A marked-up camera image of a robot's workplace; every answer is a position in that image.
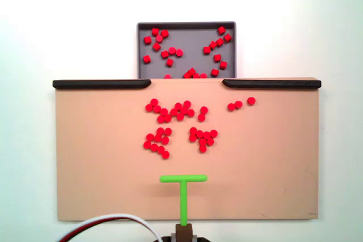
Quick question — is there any green T pusher brown handle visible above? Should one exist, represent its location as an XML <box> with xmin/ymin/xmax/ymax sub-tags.
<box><xmin>159</xmin><ymin>174</ymin><xmax>208</xmax><ymax>242</ymax></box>

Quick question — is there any grey rectangular container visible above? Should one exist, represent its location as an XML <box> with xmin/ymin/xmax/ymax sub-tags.
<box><xmin>136</xmin><ymin>21</ymin><xmax>237</xmax><ymax>79</ymax></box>

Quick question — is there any beige flat board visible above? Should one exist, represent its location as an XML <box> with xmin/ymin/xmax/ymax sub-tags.
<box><xmin>53</xmin><ymin>77</ymin><xmax>321</xmax><ymax>222</ymax></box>

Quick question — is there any red white black servo cable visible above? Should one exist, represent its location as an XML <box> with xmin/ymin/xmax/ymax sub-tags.
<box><xmin>57</xmin><ymin>213</ymin><xmax>160</xmax><ymax>242</ymax></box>

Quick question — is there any black edge rail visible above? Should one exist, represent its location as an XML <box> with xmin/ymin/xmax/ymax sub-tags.
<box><xmin>52</xmin><ymin>79</ymin><xmax>152</xmax><ymax>90</ymax></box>
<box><xmin>222</xmin><ymin>79</ymin><xmax>322</xmax><ymax>89</ymax></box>

